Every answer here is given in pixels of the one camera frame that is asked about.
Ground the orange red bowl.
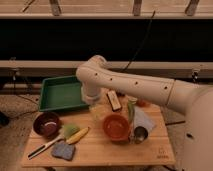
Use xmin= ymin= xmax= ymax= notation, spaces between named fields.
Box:
xmin=102 ymin=114 xmax=130 ymax=142

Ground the light blue cloth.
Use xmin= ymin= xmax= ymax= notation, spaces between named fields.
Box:
xmin=133 ymin=106 xmax=156 ymax=132

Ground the yellow corn cob toy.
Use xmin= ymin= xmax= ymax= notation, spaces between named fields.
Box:
xmin=67 ymin=127 xmax=90 ymax=144

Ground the wooden table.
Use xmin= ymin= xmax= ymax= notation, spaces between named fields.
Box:
xmin=20 ymin=78 xmax=177 ymax=168

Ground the blue grey sponge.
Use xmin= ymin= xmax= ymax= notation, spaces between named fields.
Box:
xmin=51 ymin=142 xmax=75 ymax=160

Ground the green vegetable toy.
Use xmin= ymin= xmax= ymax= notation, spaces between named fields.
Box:
xmin=127 ymin=102 xmax=135 ymax=123

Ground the small metal cup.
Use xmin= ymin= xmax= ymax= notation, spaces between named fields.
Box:
xmin=134 ymin=126 xmax=148 ymax=144

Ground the orange ball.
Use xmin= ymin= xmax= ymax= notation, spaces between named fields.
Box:
xmin=136 ymin=100 xmax=149 ymax=107

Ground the black cable on wall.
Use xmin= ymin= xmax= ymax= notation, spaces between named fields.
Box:
xmin=118 ymin=9 xmax=157 ymax=76

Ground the dark maroon bowl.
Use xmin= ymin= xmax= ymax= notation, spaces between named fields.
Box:
xmin=33 ymin=112 xmax=61 ymax=138

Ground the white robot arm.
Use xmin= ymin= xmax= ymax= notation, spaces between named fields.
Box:
xmin=76 ymin=55 xmax=213 ymax=171

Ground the green plastic tray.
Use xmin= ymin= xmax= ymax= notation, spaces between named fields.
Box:
xmin=39 ymin=75 xmax=88 ymax=112

